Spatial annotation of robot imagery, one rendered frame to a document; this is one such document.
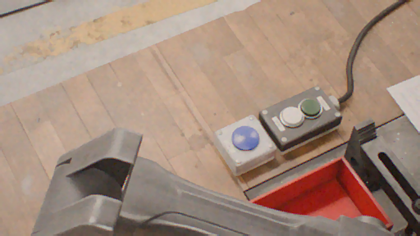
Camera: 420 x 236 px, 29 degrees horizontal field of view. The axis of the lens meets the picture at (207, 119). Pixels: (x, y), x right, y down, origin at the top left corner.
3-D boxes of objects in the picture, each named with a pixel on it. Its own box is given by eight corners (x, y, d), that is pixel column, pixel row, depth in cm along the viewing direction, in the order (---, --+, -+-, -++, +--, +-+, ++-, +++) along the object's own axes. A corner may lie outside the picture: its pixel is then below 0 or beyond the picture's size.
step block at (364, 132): (342, 158, 119) (353, 125, 112) (359, 150, 120) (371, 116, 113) (368, 192, 116) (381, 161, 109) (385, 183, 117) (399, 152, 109)
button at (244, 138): (225, 138, 118) (226, 131, 117) (249, 128, 120) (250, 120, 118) (239, 160, 117) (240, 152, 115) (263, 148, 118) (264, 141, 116)
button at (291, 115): (277, 119, 121) (278, 111, 119) (294, 111, 121) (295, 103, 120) (287, 133, 119) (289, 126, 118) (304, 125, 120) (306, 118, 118)
